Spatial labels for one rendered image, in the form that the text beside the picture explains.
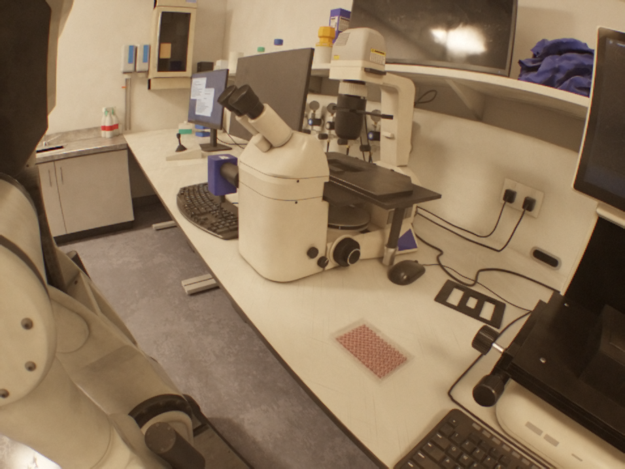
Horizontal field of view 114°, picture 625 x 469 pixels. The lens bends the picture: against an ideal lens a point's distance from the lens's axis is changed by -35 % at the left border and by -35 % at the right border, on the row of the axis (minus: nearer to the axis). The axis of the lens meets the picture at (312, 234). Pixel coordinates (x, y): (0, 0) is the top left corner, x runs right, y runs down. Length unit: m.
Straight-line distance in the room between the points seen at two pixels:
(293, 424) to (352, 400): 0.84
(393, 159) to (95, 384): 0.83
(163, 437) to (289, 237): 0.42
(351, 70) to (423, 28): 0.52
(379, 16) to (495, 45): 0.50
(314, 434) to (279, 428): 0.14
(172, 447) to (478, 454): 0.35
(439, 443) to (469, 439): 0.05
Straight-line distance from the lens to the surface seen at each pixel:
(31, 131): 0.31
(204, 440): 1.06
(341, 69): 0.73
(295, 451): 1.24
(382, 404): 0.47
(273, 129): 0.57
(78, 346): 0.40
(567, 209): 1.08
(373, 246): 0.77
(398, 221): 0.71
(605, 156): 0.55
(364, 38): 0.71
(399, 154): 0.86
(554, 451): 0.51
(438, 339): 0.60
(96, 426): 0.26
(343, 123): 0.72
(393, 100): 0.84
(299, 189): 0.57
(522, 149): 1.10
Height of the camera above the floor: 1.12
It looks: 25 degrees down
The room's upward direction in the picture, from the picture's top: 6 degrees clockwise
